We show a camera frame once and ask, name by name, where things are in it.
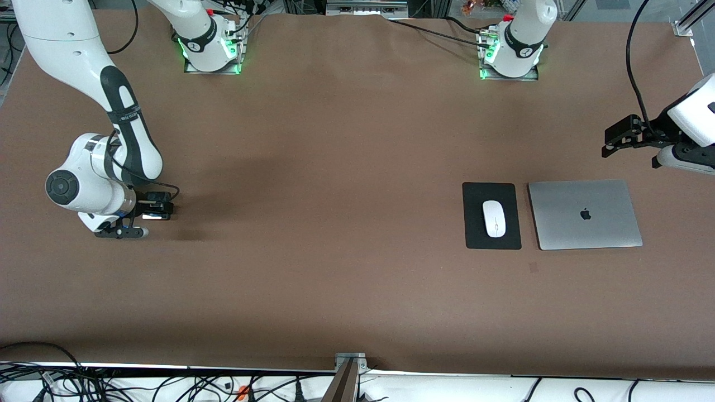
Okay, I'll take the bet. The white computer mouse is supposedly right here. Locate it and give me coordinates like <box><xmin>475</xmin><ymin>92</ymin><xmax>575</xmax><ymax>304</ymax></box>
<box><xmin>482</xmin><ymin>200</ymin><xmax>507</xmax><ymax>238</ymax></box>

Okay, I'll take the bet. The black mouse pad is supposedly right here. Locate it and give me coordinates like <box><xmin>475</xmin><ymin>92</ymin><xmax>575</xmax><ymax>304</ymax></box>
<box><xmin>462</xmin><ymin>182</ymin><xmax>522</xmax><ymax>250</ymax></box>

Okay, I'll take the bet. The silver closed laptop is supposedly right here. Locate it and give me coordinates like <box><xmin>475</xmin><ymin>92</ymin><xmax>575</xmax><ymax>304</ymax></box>
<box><xmin>527</xmin><ymin>179</ymin><xmax>644</xmax><ymax>251</ymax></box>

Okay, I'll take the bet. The aluminium corner extrusion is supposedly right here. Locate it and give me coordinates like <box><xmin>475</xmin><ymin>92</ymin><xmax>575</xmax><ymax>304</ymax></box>
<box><xmin>673</xmin><ymin>0</ymin><xmax>715</xmax><ymax>37</ymax></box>

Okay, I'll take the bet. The brown table cover cloth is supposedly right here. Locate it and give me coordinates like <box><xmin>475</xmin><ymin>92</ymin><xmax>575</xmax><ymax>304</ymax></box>
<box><xmin>0</xmin><ymin>8</ymin><xmax>715</xmax><ymax>381</ymax></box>

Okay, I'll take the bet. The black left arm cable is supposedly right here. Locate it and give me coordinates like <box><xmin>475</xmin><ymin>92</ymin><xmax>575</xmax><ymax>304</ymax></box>
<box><xmin>626</xmin><ymin>0</ymin><xmax>652</xmax><ymax>128</ymax></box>

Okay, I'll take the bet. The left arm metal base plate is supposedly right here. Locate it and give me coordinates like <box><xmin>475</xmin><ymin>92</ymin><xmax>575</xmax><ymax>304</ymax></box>
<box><xmin>478</xmin><ymin>28</ymin><xmax>540</xmax><ymax>82</ymax></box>

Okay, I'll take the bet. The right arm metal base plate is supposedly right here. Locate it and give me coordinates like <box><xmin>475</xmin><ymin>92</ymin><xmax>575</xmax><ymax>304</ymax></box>
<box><xmin>183</xmin><ymin>25</ymin><xmax>247</xmax><ymax>75</ymax></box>

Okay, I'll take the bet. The tangled black cable bundle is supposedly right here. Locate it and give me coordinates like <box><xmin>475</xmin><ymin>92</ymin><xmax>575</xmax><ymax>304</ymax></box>
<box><xmin>0</xmin><ymin>342</ymin><xmax>336</xmax><ymax>402</ymax></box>

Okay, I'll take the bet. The short black base cable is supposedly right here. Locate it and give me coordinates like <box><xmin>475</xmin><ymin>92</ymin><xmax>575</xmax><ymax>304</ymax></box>
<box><xmin>445</xmin><ymin>16</ymin><xmax>488</xmax><ymax>35</ymax></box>

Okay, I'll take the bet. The long black base cable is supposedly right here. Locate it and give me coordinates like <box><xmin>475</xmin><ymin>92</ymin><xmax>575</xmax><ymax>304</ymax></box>
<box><xmin>385</xmin><ymin>19</ymin><xmax>491</xmax><ymax>49</ymax></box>

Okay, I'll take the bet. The aluminium camera mount post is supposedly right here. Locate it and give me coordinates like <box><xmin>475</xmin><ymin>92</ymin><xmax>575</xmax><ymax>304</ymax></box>
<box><xmin>323</xmin><ymin>352</ymin><xmax>369</xmax><ymax>402</ymax></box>

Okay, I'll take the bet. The aluminium frame bar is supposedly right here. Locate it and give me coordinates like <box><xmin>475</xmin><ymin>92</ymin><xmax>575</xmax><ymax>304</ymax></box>
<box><xmin>326</xmin><ymin>0</ymin><xmax>409</xmax><ymax>17</ymax></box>

